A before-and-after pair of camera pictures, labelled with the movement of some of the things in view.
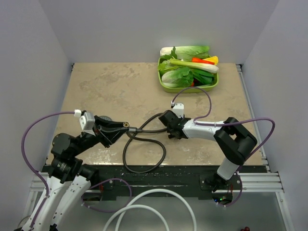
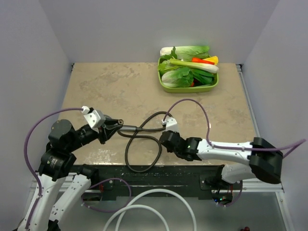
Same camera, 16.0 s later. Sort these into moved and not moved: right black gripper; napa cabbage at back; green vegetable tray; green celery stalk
Moved: right black gripper
Not moved: napa cabbage at back; green celery stalk; green vegetable tray
